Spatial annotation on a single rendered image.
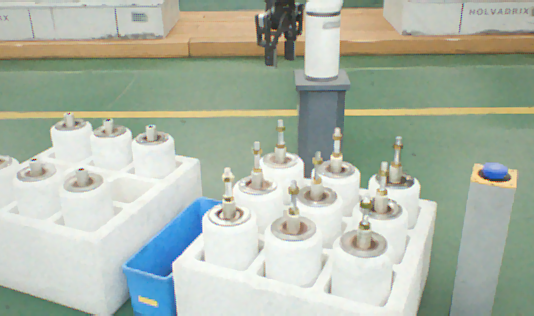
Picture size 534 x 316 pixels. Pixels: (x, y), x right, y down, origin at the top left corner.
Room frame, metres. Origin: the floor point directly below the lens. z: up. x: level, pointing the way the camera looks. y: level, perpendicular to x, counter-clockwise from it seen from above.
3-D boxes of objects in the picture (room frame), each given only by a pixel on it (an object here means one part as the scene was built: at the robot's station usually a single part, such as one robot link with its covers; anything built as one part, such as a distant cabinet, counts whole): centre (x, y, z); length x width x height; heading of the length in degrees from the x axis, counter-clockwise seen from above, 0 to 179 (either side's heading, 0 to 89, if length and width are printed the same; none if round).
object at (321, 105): (1.48, -0.16, 0.15); 0.15 x 0.15 x 0.30; 89
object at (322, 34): (1.48, -0.16, 0.39); 0.09 x 0.09 x 0.17; 89
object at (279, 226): (0.79, -0.04, 0.25); 0.08 x 0.08 x 0.01
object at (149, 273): (0.99, 0.17, 0.06); 0.30 x 0.11 x 0.12; 156
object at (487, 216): (0.85, -0.39, 0.16); 0.07 x 0.07 x 0.31; 66
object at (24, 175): (1.01, 0.46, 0.25); 0.08 x 0.08 x 0.01
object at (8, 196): (1.06, 0.57, 0.16); 0.10 x 0.10 x 0.18
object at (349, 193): (1.00, -0.14, 0.16); 0.10 x 0.10 x 0.18
